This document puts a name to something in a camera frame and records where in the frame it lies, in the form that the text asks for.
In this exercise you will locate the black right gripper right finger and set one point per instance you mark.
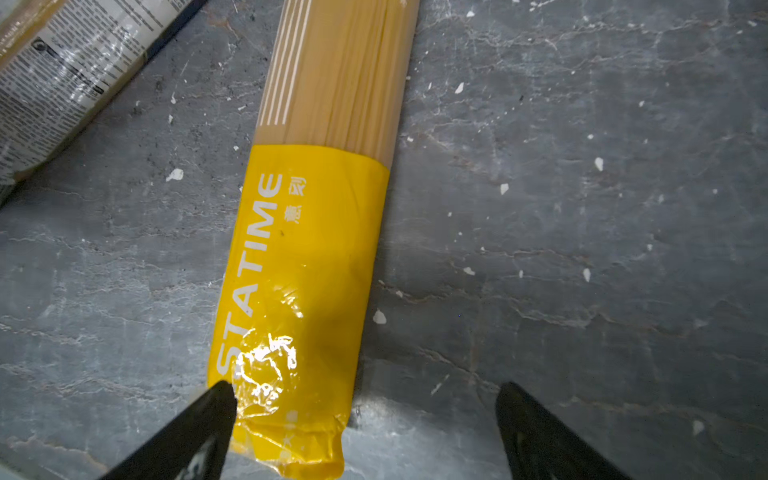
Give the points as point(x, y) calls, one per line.
point(538, 445)

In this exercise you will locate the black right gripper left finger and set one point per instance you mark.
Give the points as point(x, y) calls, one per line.
point(193, 445)

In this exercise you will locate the yellow Pastatime spaghetti bag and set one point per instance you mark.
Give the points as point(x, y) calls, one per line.
point(291, 312)

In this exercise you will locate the clear black label pasta bag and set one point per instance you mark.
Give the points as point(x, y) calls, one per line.
point(63, 61)

